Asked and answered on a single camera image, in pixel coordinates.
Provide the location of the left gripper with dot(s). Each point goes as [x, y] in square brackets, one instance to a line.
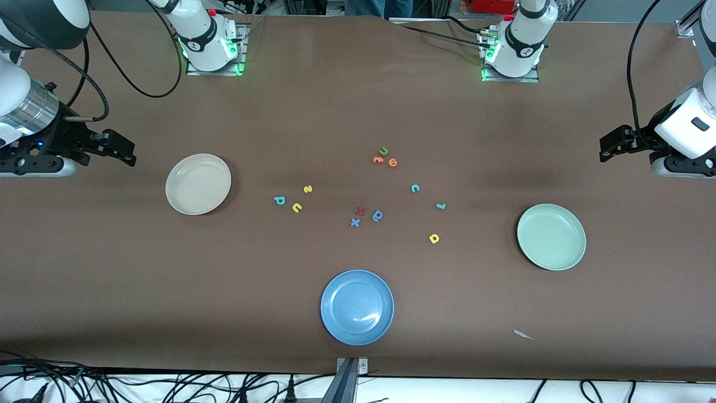
[644, 136]

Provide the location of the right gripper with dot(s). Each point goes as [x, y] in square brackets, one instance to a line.
[62, 138]

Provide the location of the yellow foam letter d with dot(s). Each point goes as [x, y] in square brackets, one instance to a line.
[431, 239]

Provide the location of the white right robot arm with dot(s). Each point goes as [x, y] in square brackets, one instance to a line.
[207, 39]

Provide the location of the beige brown plate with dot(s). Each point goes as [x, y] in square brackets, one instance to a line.
[198, 184]

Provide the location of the pale green plate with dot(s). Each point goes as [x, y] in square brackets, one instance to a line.
[551, 238]

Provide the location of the brown table cover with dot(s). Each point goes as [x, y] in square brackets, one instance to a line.
[112, 280]

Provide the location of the red box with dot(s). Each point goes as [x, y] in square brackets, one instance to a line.
[492, 5]

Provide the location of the white paper scrap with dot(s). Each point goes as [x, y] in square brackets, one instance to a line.
[523, 334]

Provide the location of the blue foam letter a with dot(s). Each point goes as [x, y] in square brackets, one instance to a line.
[381, 218]

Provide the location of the black power plug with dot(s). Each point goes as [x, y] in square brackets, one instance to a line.
[290, 393]
[243, 396]

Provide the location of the person in blue jeans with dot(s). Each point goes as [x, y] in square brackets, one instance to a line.
[377, 6]

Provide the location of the blue plate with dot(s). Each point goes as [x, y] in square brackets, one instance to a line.
[357, 308]

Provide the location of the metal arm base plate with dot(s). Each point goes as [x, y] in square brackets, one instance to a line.
[241, 56]
[534, 77]

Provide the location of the aluminium frame profile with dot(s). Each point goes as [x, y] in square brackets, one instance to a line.
[687, 27]

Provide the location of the metal table bracket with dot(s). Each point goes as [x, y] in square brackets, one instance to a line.
[348, 380]

